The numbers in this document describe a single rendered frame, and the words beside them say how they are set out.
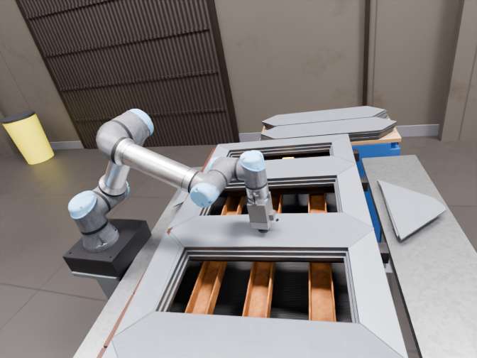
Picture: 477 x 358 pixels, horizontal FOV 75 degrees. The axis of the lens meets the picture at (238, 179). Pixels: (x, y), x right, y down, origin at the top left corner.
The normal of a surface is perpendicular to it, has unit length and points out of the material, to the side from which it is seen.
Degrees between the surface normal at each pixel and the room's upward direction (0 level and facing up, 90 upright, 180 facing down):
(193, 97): 90
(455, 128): 90
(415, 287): 0
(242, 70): 90
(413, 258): 0
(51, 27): 90
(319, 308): 0
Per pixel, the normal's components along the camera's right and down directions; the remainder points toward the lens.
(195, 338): -0.17, -0.85
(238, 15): -0.29, 0.53
